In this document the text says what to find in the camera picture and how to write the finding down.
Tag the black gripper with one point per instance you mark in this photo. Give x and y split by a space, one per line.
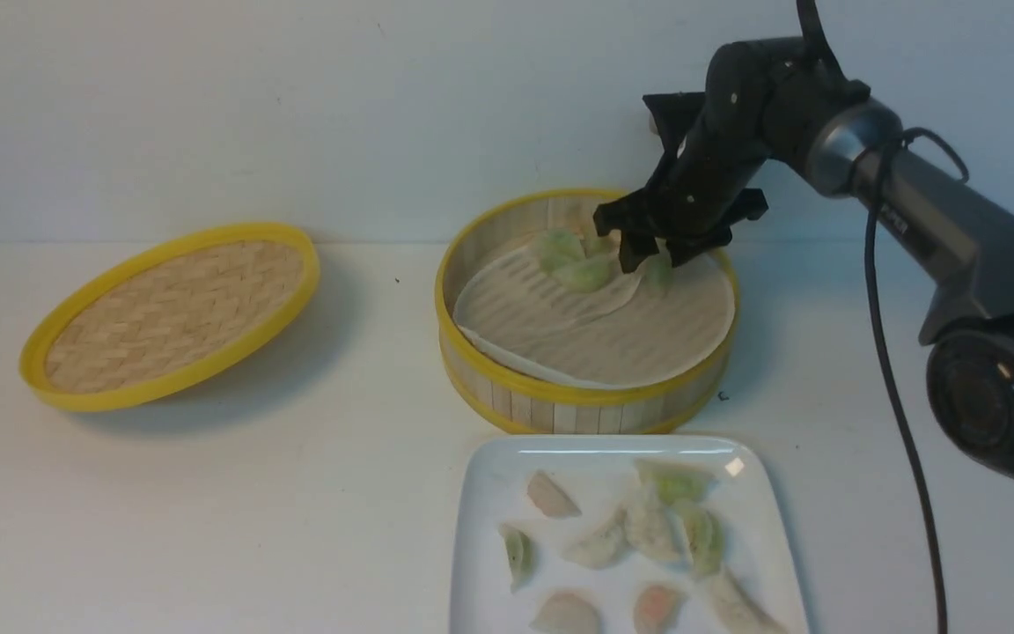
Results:
698 190

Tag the bamboo steamer basket yellow rim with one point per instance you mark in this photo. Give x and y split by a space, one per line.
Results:
517 403

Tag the green steamed dumpling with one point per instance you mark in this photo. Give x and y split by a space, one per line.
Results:
521 555
657 274
557 248
587 275

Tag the white steamed dumpling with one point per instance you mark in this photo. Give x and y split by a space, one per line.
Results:
735 610

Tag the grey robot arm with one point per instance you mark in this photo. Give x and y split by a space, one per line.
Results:
787 100

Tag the pale steamed dumpling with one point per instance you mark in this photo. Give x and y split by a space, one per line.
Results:
583 225

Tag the pink dumpling on plate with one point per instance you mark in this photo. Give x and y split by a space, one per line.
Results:
549 497

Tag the white dumpling on plate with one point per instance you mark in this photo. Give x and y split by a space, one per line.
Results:
648 528
567 612
602 547

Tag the white square plate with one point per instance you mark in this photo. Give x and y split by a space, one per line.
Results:
599 473

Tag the orange dumpling on plate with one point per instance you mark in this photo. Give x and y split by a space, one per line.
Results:
657 608

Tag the white steamer liner cloth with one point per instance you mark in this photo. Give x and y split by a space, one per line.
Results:
616 338

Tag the bamboo steamer lid yellow rim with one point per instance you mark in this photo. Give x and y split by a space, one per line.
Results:
171 317

